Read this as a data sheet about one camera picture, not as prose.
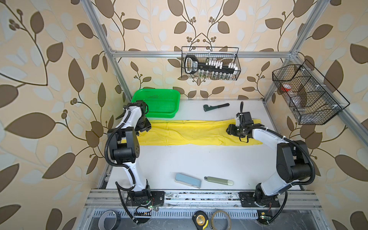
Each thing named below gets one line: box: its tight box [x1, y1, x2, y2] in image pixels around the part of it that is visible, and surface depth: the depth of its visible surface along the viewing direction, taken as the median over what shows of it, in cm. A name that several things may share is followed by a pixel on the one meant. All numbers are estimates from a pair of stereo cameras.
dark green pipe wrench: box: [203, 103, 230, 112], surface depth 118 cm
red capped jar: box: [280, 83, 292, 92], surface depth 84 cm
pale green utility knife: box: [204, 176, 234, 186], surface depth 82 cm
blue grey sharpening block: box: [174, 172, 202, 189], surface depth 80 cm
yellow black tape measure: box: [192, 210, 210, 230], surface depth 68 cm
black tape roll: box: [97, 209, 122, 230], surface depth 68 cm
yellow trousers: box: [137, 119, 264, 147], surface depth 99 cm
